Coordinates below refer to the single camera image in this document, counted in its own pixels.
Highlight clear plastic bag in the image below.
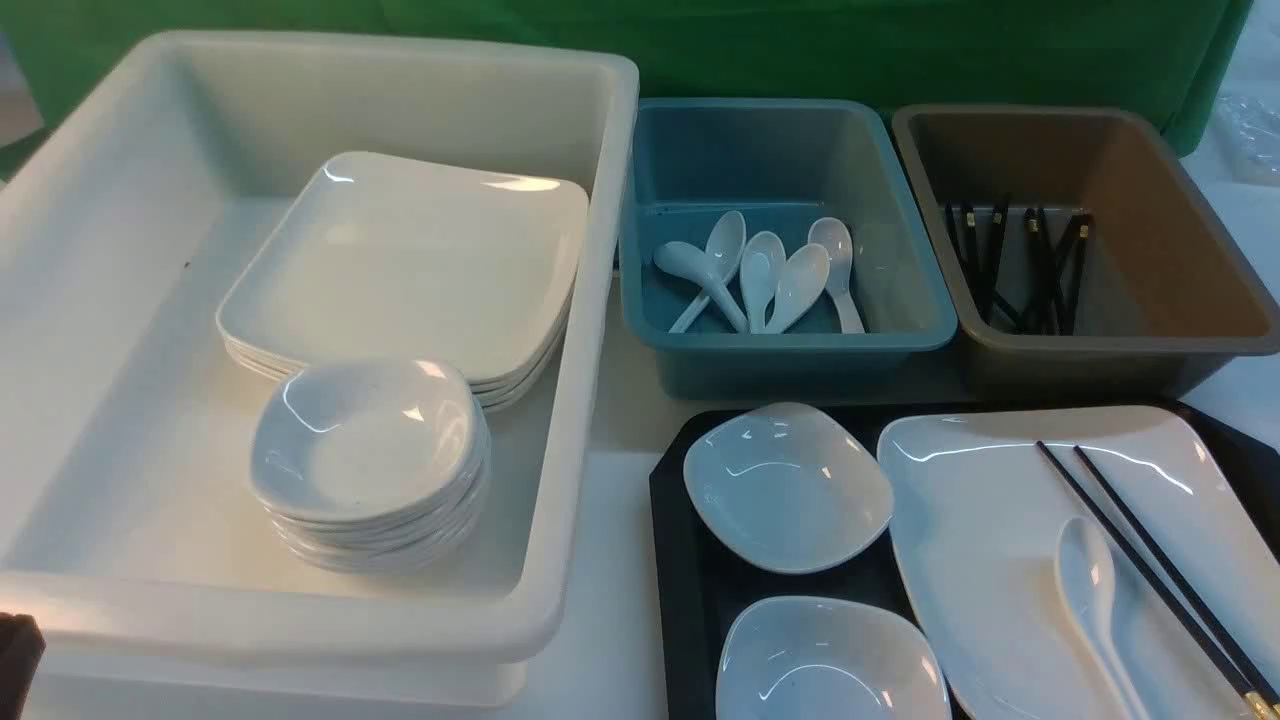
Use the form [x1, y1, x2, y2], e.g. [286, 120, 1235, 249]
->
[1212, 92, 1279, 187]

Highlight white bowl tray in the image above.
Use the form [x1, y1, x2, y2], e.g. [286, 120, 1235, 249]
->
[684, 402, 895, 575]
[716, 596, 954, 719]

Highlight large white rectangular plate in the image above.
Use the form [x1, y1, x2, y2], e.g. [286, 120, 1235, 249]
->
[876, 405, 1279, 719]

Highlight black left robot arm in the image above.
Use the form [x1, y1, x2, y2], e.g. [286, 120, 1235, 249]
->
[1, 612, 46, 719]

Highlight brown plastic bin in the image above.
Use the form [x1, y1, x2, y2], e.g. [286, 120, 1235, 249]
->
[892, 104, 1277, 398]

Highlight green cloth backdrop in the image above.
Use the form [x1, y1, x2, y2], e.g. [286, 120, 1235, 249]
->
[1, 1, 1253, 178]

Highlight black chopstick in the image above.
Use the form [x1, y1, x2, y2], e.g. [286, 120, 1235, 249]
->
[1073, 445, 1280, 706]
[1036, 439, 1277, 719]

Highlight black chopsticks in bin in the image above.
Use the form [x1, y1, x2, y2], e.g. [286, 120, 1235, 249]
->
[941, 195, 1097, 336]

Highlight black serving tray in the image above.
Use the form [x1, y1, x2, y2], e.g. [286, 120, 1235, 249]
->
[650, 400, 1279, 719]

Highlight teal plastic bin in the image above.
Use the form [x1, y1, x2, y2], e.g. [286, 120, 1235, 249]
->
[618, 97, 960, 404]

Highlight stack of white plates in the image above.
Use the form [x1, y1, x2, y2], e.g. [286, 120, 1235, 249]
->
[215, 151, 590, 413]

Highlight stack of white bowls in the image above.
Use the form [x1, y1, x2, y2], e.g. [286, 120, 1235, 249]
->
[250, 357, 493, 574]

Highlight large white plastic tub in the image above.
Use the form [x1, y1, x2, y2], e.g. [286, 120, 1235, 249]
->
[3, 31, 639, 719]

